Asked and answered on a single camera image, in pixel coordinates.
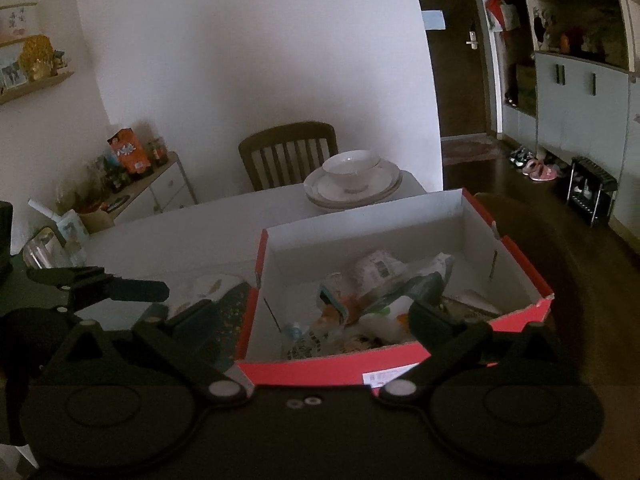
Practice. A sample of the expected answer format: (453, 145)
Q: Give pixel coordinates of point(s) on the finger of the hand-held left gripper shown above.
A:
(140, 291)
(85, 300)

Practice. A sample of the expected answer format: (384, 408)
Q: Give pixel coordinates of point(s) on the blue paper notice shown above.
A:
(433, 19)

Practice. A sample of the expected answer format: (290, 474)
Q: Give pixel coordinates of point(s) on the red cardboard box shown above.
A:
(310, 372)

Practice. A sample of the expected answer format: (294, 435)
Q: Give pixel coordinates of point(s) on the framed wall picture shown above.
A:
(17, 22)

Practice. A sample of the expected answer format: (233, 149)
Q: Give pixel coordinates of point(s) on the brown wooden chair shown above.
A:
(287, 135)

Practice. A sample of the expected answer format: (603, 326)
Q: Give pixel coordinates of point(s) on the wooden wall shelf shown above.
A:
(40, 86)

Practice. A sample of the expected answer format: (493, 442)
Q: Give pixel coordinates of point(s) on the printed packet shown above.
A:
(315, 346)

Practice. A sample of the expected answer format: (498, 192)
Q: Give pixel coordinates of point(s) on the black metal rack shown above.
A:
(592, 185)

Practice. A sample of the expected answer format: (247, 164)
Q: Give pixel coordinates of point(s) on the brown cardboard box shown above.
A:
(97, 221)

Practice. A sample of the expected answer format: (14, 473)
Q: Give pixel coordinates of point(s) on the small blue packet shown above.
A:
(297, 332)

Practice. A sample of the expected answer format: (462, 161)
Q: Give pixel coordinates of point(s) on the dark sauce jar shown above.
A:
(158, 152)

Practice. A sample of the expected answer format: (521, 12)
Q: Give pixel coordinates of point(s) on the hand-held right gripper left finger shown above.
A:
(200, 319)

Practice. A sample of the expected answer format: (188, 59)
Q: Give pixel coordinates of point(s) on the white marble desktop table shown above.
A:
(175, 240)

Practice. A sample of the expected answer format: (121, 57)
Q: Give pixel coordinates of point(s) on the orange snack bag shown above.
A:
(129, 152)

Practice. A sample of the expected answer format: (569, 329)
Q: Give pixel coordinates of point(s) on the red gift bag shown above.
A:
(502, 12)

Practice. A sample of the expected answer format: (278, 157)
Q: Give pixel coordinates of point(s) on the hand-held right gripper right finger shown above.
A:
(426, 323)

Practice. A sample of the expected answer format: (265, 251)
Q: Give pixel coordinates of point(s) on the dark wooden door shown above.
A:
(460, 85)

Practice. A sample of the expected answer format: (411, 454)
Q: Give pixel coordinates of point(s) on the small photo print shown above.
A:
(12, 75)

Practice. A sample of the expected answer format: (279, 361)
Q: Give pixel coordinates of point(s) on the white paper tube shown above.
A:
(45, 209)

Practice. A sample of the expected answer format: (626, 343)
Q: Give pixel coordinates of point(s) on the gold ornament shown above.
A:
(37, 57)

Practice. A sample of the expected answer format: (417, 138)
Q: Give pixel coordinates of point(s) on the white bowl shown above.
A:
(350, 167)

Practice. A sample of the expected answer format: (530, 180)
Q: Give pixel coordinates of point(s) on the white gold-rimmed plate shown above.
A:
(350, 206)
(390, 175)

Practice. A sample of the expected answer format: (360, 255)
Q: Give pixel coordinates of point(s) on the white wall cabinet unit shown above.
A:
(575, 90)

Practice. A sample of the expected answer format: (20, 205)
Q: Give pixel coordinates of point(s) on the pink children's shoes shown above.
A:
(540, 170)

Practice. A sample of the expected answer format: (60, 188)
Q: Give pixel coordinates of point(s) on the white sideboard cabinet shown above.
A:
(165, 190)

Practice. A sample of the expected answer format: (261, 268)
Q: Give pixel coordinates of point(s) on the clear container with dark rim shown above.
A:
(45, 250)

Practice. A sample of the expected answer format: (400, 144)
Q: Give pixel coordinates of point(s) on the clear plastic bag with label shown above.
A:
(372, 262)

